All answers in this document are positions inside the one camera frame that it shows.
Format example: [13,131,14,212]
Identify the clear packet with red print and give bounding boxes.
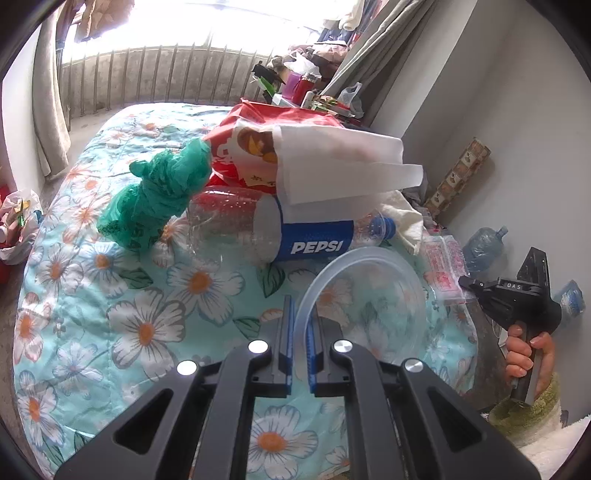
[422,235,476,305]

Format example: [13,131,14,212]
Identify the person's right forearm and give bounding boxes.
[482,371,583,462]

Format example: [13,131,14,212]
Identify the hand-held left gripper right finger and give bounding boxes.
[307,314,541,480]

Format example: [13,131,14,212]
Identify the blue water jug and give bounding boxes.
[554,280,580,319]
[463,226,509,275]

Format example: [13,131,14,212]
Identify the person's right hand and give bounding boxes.
[505,324,555,398]

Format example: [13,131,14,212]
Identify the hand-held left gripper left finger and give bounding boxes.
[54,295,296,480]

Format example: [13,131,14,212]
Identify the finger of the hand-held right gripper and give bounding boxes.
[458,275,499,302]

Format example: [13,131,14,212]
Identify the pile of small boxes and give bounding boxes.
[309,95,352,121]

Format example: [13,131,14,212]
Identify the pink bottle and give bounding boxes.
[284,69,303,100]

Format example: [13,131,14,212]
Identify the floral blanket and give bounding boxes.
[11,102,478,480]

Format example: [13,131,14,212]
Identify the hanging clothes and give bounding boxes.
[318,0,370,33]

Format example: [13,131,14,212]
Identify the black and green item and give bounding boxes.
[252,62,287,100]

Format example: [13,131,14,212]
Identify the pile of clothes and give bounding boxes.
[270,41,352,79]

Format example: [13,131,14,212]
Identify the green mesh bag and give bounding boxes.
[96,137,214,252]

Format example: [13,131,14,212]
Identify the white tissue paper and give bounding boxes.
[272,122,424,206]

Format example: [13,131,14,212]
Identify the cream cloth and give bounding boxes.
[369,189,426,257]

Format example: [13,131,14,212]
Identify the beige quilted jacket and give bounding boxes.
[71,0,127,42]

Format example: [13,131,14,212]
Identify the metal balcony railing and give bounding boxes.
[58,41,296,116]

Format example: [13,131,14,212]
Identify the white plastic bag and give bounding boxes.
[339,82,365,118]

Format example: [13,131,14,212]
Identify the grey curtain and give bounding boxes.
[323,0,458,125]

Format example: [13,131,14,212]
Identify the clear plastic bottle blue label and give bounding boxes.
[187,187,398,268]

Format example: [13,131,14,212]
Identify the red and white bag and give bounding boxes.
[202,98,352,195]

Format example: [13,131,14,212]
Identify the clear plastic bowl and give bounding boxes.
[294,246,429,370]

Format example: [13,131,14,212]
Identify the patterned board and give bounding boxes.
[424,137,491,215]

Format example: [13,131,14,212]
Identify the white bag with wrappers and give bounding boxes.
[0,187,44,266]

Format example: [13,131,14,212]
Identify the beige curtain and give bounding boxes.
[32,14,72,178]

